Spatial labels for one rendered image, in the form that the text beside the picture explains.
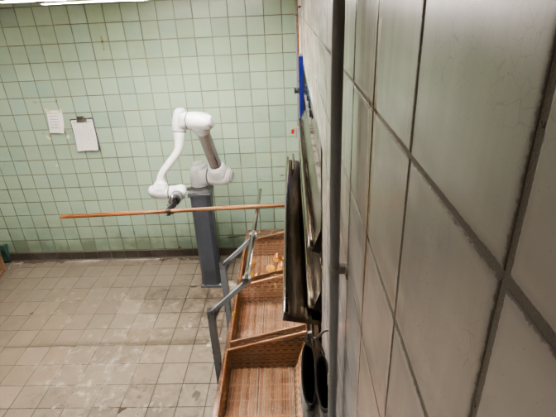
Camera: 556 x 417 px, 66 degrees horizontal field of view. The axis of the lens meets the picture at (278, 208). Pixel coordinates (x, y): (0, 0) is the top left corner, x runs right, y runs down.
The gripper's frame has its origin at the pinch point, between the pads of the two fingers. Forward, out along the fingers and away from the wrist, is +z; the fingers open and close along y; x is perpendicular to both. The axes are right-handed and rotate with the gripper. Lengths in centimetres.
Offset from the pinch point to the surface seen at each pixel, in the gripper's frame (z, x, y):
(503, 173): 256, -99, -126
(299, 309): 140, -91, -23
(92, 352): 17, 78, 118
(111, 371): 38, 55, 118
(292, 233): 80, -89, -23
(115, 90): -126, 72, -64
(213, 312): 84, -43, 23
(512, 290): 258, -99, -122
